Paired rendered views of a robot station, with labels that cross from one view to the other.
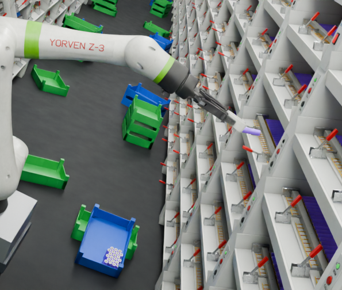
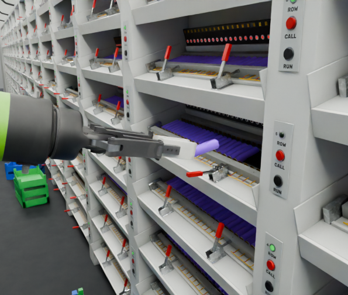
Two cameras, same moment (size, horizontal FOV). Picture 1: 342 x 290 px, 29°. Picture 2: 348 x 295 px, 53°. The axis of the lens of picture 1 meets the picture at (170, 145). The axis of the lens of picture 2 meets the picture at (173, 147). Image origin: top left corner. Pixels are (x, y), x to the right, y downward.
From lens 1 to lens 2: 1.47 m
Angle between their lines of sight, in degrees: 19
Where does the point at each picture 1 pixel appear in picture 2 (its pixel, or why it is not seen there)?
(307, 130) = (327, 92)
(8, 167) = not seen: outside the picture
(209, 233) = (177, 283)
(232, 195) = (188, 234)
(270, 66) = (135, 68)
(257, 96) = (138, 108)
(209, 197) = (143, 236)
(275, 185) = (309, 213)
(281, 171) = (310, 185)
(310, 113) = (321, 58)
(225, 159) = (140, 191)
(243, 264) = not seen: outside the picture
